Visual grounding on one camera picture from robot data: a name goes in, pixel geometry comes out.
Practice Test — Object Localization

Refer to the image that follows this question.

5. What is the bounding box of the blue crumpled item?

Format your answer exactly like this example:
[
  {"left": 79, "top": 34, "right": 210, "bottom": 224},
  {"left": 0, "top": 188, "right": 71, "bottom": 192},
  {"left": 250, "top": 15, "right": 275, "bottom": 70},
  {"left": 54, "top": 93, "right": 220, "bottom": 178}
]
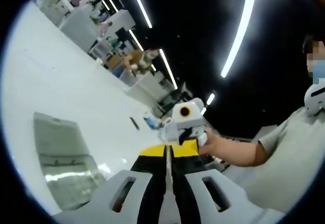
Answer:
[{"left": 143, "top": 117, "right": 159, "bottom": 130}]

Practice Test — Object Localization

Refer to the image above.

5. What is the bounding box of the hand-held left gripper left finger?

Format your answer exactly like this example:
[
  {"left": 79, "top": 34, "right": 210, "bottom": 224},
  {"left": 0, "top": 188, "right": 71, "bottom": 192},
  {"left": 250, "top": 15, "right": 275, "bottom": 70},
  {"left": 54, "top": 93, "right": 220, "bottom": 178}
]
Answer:
[{"left": 52, "top": 144, "right": 169, "bottom": 224}]

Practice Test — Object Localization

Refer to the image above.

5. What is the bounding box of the white worn device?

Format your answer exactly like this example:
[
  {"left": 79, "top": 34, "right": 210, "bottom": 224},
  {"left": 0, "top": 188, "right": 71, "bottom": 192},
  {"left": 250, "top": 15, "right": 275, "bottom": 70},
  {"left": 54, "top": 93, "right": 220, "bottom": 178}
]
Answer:
[{"left": 304, "top": 83, "right": 325, "bottom": 117}]

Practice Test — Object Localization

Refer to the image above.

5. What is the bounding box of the clear plastic guide fixture box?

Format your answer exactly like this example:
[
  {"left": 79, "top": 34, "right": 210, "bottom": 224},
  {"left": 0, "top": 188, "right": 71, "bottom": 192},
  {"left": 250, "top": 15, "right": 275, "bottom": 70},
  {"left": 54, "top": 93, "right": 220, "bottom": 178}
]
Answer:
[{"left": 34, "top": 111, "right": 107, "bottom": 211}]

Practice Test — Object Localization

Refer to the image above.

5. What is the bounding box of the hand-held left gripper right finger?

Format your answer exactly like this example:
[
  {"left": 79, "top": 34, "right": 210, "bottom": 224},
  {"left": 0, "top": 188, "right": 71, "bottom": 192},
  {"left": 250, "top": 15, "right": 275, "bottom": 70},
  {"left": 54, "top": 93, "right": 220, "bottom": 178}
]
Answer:
[{"left": 170, "top": 142, "right": 285, "bottom": 224}]

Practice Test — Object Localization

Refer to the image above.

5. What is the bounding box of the person's right hand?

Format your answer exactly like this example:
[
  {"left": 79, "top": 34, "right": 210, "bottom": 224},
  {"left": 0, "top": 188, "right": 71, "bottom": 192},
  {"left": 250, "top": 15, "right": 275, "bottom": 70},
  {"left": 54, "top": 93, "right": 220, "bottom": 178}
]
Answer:
[{"left": 200, "top": 129, "right": 225, "bottom": 163}]

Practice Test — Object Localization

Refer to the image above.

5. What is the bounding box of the grey desk partition panel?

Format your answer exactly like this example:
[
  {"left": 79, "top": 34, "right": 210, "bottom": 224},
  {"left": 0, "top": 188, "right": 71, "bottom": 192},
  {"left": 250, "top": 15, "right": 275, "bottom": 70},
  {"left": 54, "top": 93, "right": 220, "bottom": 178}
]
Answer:
[{"left": 59, "top": 8, "right": 97, "bottom": 52}]

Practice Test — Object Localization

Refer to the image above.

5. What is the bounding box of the black pen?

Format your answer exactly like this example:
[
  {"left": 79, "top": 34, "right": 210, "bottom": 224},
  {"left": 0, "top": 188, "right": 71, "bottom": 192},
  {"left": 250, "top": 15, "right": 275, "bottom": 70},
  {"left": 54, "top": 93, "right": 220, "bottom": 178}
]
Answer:
[{"left": 129, "top": 117, "right": 140, "bottom": 131}]

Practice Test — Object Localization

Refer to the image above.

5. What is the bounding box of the curved ceiling light strip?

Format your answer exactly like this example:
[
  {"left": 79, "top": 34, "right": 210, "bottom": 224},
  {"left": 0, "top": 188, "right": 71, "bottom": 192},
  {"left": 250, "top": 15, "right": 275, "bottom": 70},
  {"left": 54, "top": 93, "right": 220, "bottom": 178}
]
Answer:
[{"left": 220, "top": 0, "right": 258, "bottom": 79}]

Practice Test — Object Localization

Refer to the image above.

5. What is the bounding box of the person's grey shirt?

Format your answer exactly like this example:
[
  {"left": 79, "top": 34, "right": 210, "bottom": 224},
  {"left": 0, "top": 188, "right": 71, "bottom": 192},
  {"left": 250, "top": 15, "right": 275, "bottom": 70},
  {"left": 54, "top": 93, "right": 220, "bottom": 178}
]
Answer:
[{"left": 243, "top": 106, "right": 325, "bottom": 213}]

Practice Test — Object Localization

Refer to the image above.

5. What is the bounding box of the white partition board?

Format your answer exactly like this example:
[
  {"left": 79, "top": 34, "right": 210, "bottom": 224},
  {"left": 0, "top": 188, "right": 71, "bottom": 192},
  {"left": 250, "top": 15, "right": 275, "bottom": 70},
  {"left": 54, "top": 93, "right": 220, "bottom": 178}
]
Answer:
[{"left": 121, "top": 69, "right": 155, "bottom": 94}]

